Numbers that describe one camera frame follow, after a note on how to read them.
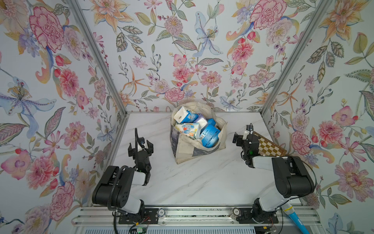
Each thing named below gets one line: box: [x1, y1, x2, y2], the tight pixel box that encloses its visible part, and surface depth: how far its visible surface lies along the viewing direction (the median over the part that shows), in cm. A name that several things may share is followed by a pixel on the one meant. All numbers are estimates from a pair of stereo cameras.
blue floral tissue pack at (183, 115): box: [173, 105, 200, 124], surface depth 84 cm
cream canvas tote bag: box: [169, 101, 228, 165], surface depth 83 cm
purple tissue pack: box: [193, 113, 208, 131], surface depth 86 cm
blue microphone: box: [281, 201, 310, 234], surface depth 74 cm
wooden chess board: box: [252, 131, 288, 157], surface depth 98 cm
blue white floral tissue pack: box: [205, 117, 217, 130], surface depth 91 cm
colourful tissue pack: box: [174, 122, 202, 139], surface depth 79 cm
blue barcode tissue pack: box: [199, 124, 221, 149], surface depth 80 cm
